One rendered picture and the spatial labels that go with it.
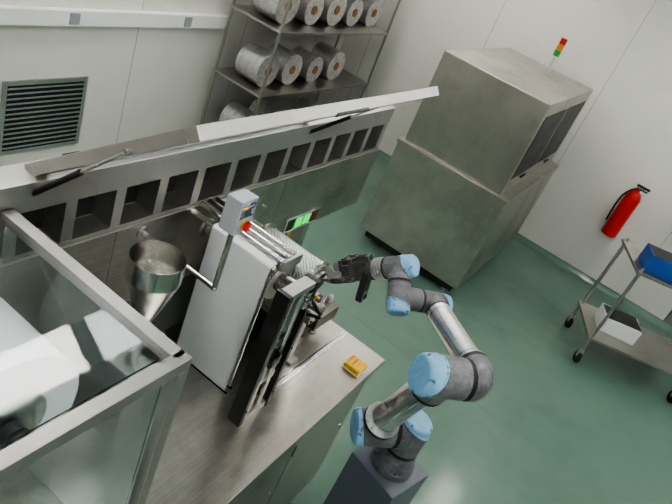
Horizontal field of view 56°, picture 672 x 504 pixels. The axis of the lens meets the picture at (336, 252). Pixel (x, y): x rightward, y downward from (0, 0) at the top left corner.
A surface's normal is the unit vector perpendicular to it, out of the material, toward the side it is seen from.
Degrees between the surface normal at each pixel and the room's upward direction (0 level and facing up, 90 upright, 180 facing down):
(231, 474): 0
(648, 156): 90
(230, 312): 90
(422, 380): 83
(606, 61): 90
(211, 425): 0
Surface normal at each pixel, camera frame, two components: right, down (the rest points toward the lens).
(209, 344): -0.52, 0.28
